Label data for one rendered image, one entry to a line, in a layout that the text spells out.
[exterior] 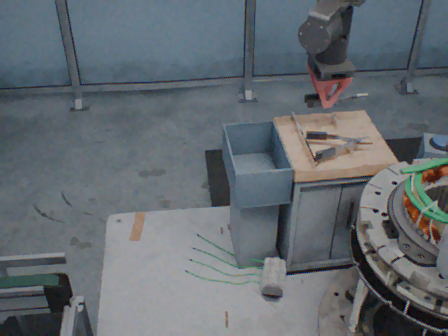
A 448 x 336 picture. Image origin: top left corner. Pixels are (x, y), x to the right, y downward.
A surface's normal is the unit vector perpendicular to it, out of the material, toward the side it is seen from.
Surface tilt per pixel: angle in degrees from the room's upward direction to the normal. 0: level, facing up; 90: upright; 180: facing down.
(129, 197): 0
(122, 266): 0
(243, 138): 90
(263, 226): 90
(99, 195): 0
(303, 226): 90
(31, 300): 90
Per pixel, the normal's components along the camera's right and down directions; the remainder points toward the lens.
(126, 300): 0.00, -0.79
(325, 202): 0.15, 0.61
